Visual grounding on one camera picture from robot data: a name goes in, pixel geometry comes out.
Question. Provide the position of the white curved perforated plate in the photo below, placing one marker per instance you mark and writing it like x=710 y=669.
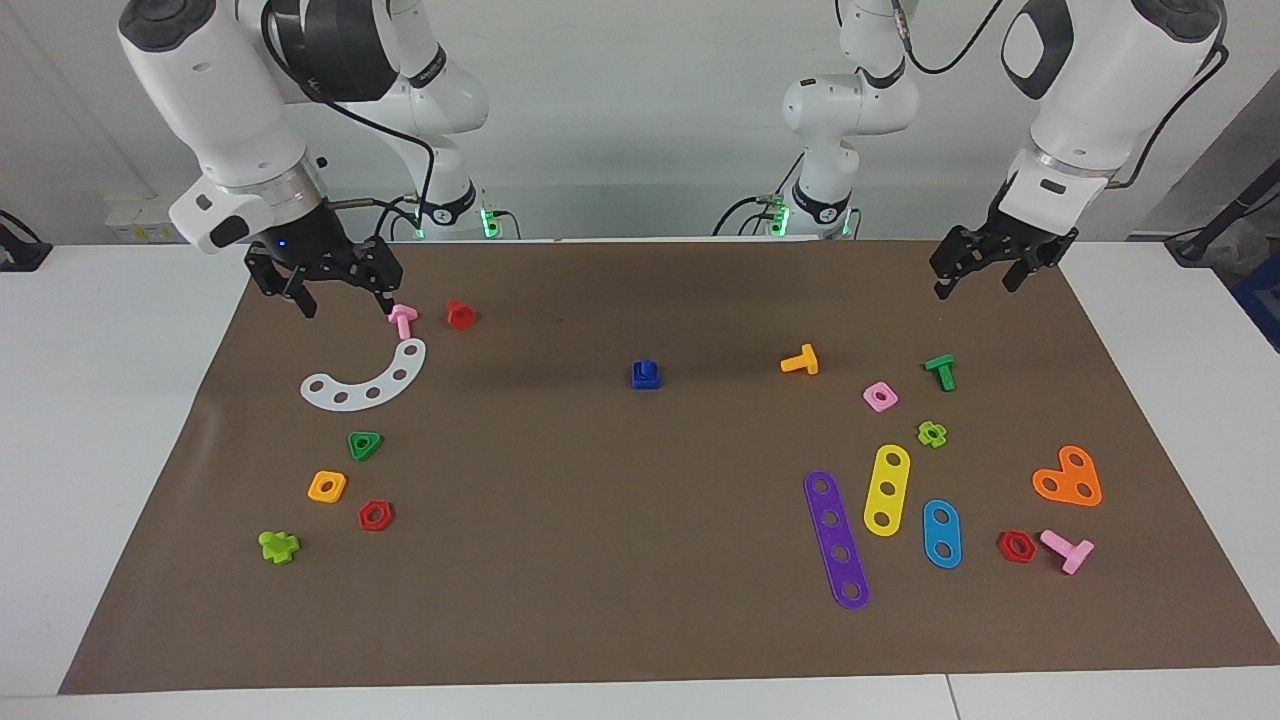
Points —
x=356 y=400

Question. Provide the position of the lime green cross nut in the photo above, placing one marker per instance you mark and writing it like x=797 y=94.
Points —
x=924 y=434

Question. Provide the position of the orange square toy nut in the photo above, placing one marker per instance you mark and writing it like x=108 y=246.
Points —
x=315 y=490

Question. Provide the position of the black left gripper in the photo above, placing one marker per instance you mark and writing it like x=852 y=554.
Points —
x=1000 y=242

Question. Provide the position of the green triangular toy nut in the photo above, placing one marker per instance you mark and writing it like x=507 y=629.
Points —
x=354 y=440

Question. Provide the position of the orange plastic toy screw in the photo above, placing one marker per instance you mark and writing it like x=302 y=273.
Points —
x=803 y=362

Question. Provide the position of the white power strip box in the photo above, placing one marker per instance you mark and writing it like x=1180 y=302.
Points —
x=135 y=225

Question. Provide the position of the pink plastic toy screw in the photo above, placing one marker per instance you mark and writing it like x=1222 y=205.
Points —
x=402 y=322
x=1060 y=545

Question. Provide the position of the purple four-hole plate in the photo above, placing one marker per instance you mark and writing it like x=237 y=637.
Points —
x=826 y=503

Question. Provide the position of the green plastic toy screw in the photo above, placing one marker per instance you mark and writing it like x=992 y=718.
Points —
x=943 y=372

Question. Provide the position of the blue two-hole oval plate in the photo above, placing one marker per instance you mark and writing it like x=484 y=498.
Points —
x=941 y=534

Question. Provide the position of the lime green cross screw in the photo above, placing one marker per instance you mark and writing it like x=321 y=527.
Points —
x=275 y=548

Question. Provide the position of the brown paper table mat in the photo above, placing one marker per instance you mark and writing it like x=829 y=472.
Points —
x=620 y=540

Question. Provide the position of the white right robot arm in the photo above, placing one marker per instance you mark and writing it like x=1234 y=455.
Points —
x=210 y=100

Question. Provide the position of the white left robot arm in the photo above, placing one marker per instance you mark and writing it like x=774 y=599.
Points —
x=1090 y=100

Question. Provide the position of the yellow three-hole plate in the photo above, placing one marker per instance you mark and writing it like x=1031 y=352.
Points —
x=888 y=476

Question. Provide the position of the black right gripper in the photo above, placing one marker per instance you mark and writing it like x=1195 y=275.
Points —
x=320 y=255

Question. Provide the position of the red hexagonal toy nut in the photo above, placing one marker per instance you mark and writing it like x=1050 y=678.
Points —
x=365 y=520
x=1004 y=548

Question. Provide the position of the blue plastic toy screw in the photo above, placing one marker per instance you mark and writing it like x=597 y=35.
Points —
x=646 y=383

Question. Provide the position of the red plastic toy screw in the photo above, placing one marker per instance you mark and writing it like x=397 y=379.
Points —
x=460 y=316

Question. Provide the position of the orange heart-shaped plate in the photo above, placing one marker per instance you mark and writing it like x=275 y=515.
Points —
x=1068 y=478

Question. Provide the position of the pink square toy nut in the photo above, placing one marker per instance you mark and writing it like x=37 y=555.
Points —
x=870 y=392

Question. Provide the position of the blue crate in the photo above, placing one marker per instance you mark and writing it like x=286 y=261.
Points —
x=1262 y=300

